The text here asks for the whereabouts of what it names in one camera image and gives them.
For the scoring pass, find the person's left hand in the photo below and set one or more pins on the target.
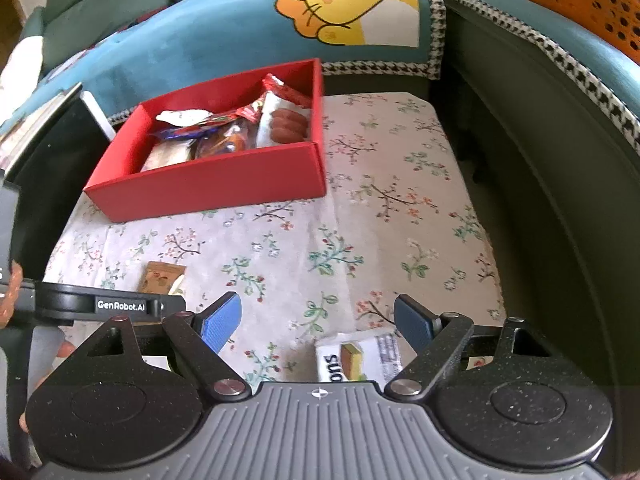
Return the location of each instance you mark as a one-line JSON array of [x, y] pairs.
[[8, 301]]

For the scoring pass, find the green sofa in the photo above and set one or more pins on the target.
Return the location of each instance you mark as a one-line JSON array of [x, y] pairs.
[[555, 186]]

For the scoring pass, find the meat floss cake packet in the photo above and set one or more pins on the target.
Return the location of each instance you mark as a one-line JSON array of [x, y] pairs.
[[234, 137]]

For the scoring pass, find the white long snack packet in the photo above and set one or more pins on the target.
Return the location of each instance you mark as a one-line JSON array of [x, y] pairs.
[[183, 118]]

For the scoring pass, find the white Kaprons wafer packet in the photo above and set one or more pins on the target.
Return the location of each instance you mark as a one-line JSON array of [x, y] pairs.
[[366, 356]]

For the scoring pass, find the brown biscuit packet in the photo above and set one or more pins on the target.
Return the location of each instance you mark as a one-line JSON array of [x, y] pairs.
[[162, 278]]

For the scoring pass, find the dark blue wafer packet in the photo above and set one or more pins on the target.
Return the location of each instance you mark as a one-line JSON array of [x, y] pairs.
[[184, 133]]

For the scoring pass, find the blue lion sofa blanket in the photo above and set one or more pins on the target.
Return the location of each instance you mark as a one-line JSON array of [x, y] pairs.
[[197, 40]]

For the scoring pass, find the red Trolli candy bag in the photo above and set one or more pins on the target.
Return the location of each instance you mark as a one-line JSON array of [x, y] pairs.
[[272, 86]]

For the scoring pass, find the red cardboard box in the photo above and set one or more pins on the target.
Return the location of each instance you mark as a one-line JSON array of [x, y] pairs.
[[124, 191]]

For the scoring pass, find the floral tablecloth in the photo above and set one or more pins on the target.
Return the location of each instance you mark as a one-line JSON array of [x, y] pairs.
[[396, 219]]

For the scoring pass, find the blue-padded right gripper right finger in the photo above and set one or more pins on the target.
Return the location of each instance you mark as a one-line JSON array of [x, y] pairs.
[[437, 339]]

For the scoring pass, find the clear-wrapped white pastry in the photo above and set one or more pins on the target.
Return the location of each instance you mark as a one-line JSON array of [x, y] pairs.
[[168, 153]]

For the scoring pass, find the black glossy appliance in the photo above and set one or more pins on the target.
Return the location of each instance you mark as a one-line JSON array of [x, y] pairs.
[[46, 161]]

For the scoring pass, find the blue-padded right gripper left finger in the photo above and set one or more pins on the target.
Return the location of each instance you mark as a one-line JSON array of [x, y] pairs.
[[197, 338]]

